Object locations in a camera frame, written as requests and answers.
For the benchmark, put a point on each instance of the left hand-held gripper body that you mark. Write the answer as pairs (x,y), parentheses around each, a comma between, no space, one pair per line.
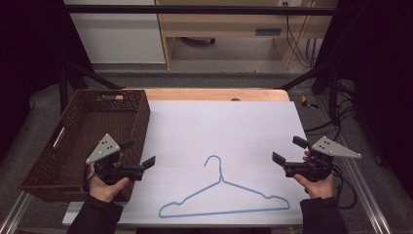
(103,148)

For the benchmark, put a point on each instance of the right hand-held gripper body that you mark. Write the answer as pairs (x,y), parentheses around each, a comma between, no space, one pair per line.
(334,149)

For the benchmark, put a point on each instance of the brown woven plastic basket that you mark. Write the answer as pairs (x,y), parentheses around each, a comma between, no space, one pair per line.
(97,120)

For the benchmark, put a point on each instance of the person's left hand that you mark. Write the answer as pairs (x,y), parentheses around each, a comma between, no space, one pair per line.
(104,190)

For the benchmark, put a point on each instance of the person's right hand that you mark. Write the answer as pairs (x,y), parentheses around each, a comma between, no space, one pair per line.
(317,189)

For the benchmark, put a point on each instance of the yellow and black tool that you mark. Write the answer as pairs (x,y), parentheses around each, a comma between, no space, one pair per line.
(306,102)

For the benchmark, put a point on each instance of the white paper sheet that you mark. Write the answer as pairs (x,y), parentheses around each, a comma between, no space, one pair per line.
(227,130)

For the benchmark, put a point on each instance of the dark curtain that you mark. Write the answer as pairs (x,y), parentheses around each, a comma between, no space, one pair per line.
(380,81)
(29,65)

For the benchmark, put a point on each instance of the white cabinet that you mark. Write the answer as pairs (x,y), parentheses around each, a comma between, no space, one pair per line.
(120,35)

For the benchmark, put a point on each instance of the light wooden desk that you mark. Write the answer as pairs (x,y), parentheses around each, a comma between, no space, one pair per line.
(224,22)

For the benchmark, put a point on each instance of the aluminium frame rail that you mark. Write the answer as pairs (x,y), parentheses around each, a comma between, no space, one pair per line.
(367,198)
(14,214)

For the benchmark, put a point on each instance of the black diagonal frame strut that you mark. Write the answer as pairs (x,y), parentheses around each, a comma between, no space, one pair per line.
(94,77)
(305,78)

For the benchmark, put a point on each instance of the black horizontal frame bar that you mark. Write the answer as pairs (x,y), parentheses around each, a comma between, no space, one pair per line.
(195,10)

